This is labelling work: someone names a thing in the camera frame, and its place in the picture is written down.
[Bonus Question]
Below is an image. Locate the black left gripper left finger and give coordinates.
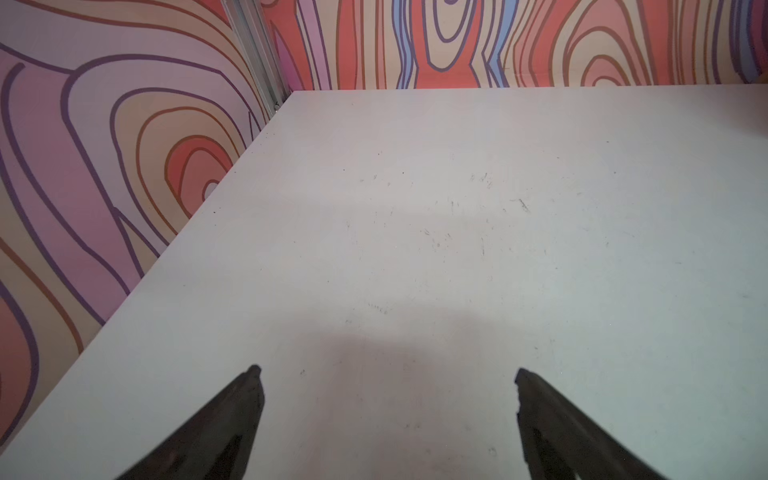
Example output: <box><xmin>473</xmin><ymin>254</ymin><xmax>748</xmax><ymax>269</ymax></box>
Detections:
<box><xmin>120</xmin><ymin>365</ymin><xmax>265</xmax><ymax>479</ymax></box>

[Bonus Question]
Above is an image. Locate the aluminium frame post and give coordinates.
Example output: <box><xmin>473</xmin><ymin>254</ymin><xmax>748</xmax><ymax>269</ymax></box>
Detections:
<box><xmin>222</xmin><ymin>0</ymin><xmax>290</xmax><ymax>119</ymax></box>

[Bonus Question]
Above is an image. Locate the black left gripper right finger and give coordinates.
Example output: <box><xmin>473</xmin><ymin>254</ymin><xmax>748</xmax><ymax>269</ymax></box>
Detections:
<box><xmin>515</xmin><ymin>368</ymin><xmax>662</xmax><ymax>479</ymax></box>

